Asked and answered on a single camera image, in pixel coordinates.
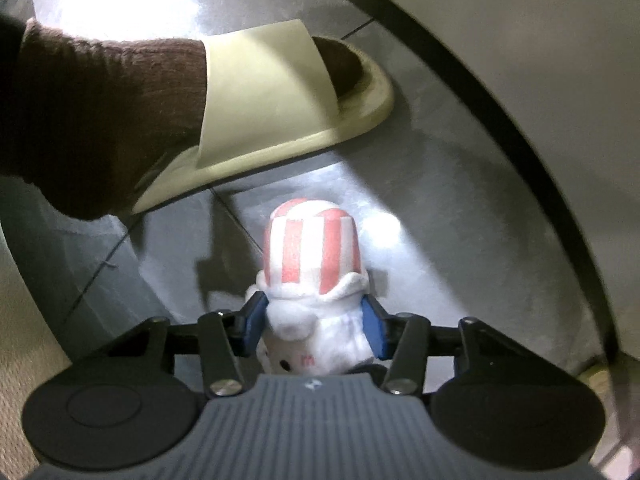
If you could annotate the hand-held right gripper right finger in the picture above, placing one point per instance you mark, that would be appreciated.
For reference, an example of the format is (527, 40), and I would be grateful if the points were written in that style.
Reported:
(375, 327)

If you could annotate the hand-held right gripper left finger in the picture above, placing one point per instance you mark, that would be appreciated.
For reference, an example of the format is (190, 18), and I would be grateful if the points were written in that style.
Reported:
(255, 319)

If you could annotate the red striped white plush toy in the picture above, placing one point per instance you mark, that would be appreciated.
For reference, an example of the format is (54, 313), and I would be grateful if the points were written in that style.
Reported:
(310, 250)

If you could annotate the cream rubber slipper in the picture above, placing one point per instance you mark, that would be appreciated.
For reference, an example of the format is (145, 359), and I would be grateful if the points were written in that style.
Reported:
(270, 90)

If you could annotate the beige rug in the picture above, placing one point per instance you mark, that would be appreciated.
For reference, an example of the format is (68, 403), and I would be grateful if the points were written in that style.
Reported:
(25, 370)

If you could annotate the person's brown-socked foot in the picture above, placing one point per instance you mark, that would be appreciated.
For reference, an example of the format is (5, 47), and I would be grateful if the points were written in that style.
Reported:
(100, 110)

